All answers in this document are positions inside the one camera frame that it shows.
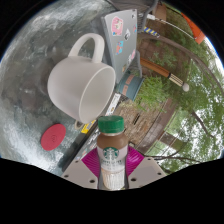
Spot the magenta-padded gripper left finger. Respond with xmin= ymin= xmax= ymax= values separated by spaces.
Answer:
xmin=60 ymin=146 xmax=101 ymax=190

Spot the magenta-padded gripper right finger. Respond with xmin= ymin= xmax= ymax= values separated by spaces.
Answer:
xmin=124 ymin=145 xmax=167 ymax=190

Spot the green-capped coffee drink bottle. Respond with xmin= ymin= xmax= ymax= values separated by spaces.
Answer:
xmin=95 ymin=115 xmax=129 ymax=191

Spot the flat round red coaster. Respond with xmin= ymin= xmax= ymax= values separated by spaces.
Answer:
xmin=40 ymin=123 xmax=67 ymax=152

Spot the white ceramic mug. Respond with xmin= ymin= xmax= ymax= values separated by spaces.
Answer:
xmin=46 ymin=33 xmax=117 ymax=125

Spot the silver laptop with stickers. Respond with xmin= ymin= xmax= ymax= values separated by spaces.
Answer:
xmin=100 ymin=9 xmax=138 ymax=84

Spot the tree with leaning grey trunk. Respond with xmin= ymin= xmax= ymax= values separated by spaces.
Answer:
xmin=138 ymin=31 xmax=224 ymax=88

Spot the grey mesh patio chair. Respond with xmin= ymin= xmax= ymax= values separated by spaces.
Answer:
xmin=108 ymin=0 xmax=159 ymax=23

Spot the stone wall fountain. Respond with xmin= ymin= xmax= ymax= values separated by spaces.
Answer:
xmin=114 ymin=99 xmax=174 ymax=151

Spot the globe-topped lamp post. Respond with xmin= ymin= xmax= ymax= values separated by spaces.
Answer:
xmin=139 ymin=58 xmax=190 ymax=93

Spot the yellow and blue striped post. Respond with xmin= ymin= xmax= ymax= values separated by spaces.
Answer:
xmin=143 ymin=26 xmax=161 ymax=38

